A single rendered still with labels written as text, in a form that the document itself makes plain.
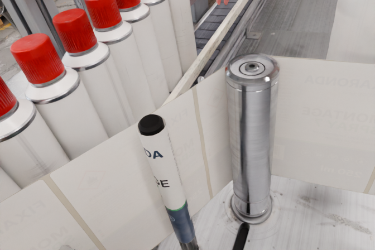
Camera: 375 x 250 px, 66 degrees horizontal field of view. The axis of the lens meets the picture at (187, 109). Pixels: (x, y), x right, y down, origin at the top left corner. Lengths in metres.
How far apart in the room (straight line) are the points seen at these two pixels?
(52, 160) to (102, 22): 0.16
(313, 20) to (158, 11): 0.48
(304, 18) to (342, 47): 0.43
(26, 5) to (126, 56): 0.16
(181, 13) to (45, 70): 0.26
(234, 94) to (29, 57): 0.17
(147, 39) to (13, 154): 0.22
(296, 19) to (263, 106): 0.62
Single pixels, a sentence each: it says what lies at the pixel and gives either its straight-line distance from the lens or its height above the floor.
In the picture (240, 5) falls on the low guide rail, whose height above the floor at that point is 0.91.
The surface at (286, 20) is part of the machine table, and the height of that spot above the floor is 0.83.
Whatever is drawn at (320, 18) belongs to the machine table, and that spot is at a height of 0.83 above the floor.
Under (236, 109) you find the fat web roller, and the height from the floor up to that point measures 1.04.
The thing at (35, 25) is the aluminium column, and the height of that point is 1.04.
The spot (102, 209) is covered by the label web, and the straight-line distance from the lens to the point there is 0.22.
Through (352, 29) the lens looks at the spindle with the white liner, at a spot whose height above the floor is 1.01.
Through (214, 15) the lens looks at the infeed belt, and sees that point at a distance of 0.75.
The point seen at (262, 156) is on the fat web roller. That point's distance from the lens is 0.25.
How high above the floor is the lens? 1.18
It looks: 41 degrees down
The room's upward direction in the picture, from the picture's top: 11 degrees counter-clockwise
